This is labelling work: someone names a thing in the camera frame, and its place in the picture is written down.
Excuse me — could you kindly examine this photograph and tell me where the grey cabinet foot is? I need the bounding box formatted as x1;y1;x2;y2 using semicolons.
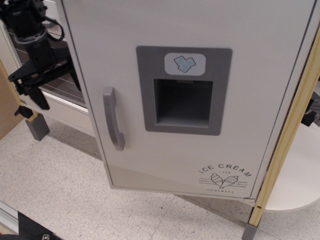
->
25;114;50;141
241;223;258;240

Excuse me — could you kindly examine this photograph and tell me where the grey fridge door handle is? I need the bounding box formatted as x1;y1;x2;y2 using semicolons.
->
103;86;125;151

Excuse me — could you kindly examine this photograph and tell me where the grey oven door handle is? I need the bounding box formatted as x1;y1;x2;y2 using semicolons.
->
42;19;58;29

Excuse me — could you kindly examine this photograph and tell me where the light wooden side post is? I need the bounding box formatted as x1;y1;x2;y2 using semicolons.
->
248;30;320;227

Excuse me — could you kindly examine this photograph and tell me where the grey right cabinet foot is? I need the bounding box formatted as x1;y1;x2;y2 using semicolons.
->
241;223;258;240

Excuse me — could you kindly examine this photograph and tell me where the white round table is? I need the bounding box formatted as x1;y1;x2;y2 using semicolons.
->
265;123;320;212

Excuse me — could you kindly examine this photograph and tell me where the aluminium rail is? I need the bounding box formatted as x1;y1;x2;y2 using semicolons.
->
0;201;19;234

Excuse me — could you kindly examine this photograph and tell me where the white oven door with window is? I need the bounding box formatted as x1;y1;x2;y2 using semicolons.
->
0;0;97;138

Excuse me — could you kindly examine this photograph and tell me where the grey left cabinet foot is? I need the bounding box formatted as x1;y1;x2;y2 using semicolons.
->
25;114;50;141

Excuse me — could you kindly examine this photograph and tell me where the white fridge door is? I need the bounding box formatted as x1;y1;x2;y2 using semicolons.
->
57;0;320;202

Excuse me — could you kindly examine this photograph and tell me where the grey ice dispenser panel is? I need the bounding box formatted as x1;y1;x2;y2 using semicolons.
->
136;46;233;136

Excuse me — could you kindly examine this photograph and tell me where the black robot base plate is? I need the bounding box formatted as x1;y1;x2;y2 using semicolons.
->
0;211;66;240

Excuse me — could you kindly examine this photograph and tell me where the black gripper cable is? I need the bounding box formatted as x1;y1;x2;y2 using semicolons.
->
43;16;67;42

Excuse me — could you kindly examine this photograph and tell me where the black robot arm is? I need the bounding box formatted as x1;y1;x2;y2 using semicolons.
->
0;0;80;110

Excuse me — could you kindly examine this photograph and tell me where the black clamp knob left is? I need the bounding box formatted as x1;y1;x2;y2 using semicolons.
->
14;105;33;119

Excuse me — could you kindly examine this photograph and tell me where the black clamp right edge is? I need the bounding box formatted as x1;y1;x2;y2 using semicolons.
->
301;91;320;127

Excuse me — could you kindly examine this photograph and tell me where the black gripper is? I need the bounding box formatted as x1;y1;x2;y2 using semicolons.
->
8;37;81;110

